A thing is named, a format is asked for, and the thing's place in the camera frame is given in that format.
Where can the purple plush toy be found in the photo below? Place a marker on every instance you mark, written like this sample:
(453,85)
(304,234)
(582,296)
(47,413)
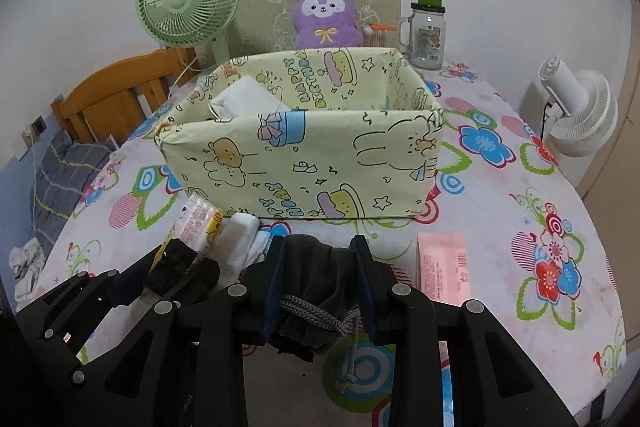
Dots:
(325,9)

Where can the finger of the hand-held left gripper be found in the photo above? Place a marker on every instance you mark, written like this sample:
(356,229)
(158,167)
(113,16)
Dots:
(100,287)
(200,277)

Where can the clear tissue packet yellow print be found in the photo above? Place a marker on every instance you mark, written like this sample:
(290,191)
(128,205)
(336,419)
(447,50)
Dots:
(197,222)

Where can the small orange-lidded swab container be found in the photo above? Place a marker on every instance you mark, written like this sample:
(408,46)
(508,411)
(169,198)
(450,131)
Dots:
(375,38)

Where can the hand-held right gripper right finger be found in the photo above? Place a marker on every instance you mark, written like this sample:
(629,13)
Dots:
(362,277)

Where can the glass jar with green lid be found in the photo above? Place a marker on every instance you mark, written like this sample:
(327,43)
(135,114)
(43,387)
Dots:
(427,42)

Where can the beige wooden door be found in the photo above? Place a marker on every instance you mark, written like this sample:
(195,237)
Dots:
(607,179)

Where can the white crumpled cloth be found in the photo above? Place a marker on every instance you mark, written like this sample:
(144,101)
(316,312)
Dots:
(27,262)

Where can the yellow printed fabric storage box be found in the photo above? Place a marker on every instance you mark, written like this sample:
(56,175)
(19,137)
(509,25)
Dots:
(300,167)

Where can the white folded cloth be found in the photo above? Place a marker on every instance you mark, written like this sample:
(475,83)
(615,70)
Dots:
(245,99)
(240,237)

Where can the pink packet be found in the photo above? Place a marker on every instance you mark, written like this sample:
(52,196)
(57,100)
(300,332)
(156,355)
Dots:
(442,267)

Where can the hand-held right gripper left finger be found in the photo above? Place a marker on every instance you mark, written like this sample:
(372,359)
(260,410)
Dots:
(272,277)

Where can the white standing fan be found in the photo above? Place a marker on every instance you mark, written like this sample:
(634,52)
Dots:
(585,107)

